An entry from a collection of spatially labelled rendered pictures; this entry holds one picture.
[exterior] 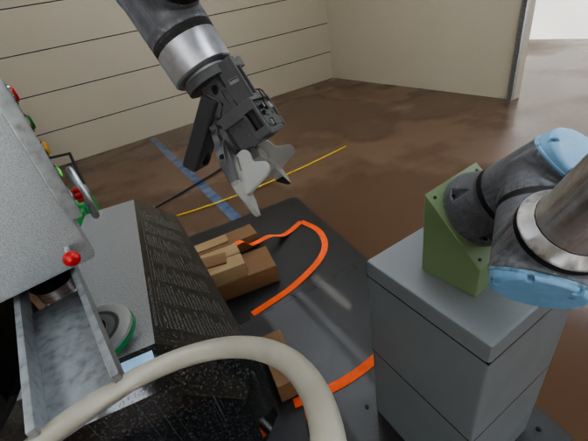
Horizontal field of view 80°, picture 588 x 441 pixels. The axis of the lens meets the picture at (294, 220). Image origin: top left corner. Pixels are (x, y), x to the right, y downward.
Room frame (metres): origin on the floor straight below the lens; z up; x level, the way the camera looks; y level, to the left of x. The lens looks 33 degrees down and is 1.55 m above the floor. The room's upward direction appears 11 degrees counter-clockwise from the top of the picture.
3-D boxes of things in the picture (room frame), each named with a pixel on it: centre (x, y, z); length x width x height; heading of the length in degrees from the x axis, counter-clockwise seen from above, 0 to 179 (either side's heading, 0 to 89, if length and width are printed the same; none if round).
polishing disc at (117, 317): (0.68, 0.59, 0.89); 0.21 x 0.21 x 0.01
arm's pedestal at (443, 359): (0.71, -0.45, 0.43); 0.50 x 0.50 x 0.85; 26
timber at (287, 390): (1.06, 0.20, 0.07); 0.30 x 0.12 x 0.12; 16
